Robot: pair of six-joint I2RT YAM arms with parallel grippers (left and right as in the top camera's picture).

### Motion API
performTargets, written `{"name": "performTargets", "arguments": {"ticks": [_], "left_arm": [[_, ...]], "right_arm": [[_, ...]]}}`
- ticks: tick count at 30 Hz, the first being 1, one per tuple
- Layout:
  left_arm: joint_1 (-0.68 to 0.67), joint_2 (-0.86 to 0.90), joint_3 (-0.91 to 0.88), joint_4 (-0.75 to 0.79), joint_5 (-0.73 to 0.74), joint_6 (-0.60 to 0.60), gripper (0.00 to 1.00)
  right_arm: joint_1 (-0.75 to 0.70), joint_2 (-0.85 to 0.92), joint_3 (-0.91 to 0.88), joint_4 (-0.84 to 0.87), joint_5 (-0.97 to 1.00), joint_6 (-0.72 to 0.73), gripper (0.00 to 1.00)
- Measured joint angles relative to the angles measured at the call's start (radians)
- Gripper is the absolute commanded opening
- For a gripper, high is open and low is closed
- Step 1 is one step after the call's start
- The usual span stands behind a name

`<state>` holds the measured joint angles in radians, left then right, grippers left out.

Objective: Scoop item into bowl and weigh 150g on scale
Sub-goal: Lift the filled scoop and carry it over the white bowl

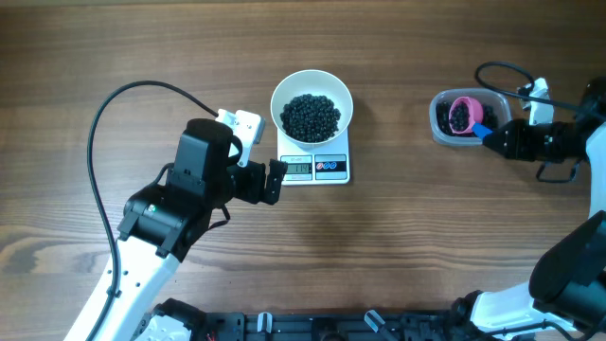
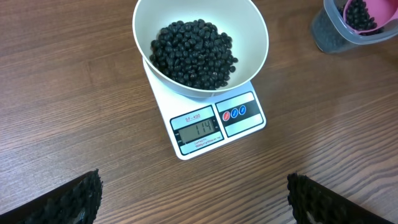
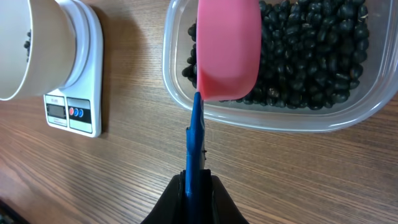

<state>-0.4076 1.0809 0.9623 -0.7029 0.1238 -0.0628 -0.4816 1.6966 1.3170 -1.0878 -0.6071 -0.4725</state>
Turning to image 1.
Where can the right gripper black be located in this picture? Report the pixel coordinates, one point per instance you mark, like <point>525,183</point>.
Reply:
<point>515,130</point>

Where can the clear plastic food container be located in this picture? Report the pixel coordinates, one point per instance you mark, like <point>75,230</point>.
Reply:
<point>485,96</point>

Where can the black beans in bowl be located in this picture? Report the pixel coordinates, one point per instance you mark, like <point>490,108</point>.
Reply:
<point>310,119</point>

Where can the white bowl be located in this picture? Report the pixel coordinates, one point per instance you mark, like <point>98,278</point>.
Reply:
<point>317,83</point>

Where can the black beans in container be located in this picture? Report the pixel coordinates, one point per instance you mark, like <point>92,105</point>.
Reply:
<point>490,119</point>

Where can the pink scoop with blue handle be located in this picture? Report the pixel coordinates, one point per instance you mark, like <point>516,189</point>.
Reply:
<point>464,114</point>

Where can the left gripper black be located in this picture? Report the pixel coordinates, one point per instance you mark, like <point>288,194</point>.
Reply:
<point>255,192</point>

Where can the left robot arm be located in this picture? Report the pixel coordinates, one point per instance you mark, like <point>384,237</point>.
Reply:
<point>161,222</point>

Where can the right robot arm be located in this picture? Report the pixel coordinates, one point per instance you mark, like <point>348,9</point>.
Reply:
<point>566,290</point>

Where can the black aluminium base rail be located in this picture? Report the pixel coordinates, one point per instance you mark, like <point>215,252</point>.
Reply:
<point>421,326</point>

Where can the white digital kitchen scale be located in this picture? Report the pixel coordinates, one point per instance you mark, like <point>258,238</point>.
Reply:
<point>325,164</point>

